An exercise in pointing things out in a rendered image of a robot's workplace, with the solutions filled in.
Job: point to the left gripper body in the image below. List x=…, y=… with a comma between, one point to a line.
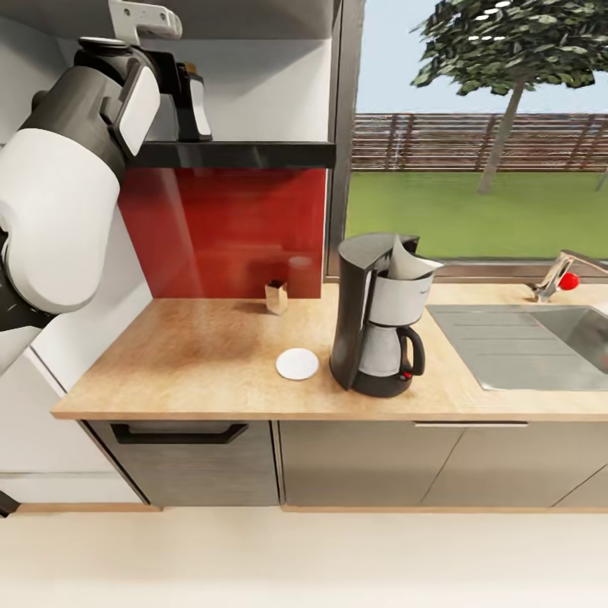
x=163, y=65

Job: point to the water glass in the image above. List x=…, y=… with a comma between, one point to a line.
x=276, y=298

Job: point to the coffee maker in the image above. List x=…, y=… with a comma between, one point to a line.
x=374, y=317

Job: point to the paper coffee filter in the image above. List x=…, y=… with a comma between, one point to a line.
x=405, y=266

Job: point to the saucer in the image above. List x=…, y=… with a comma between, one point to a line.
x=297, y=364

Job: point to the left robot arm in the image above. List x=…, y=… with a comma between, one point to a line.
x=61, y=173

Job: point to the fridge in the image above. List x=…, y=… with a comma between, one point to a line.
x=41, y=459

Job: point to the countertop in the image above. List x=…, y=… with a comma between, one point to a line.
x=216, y=359

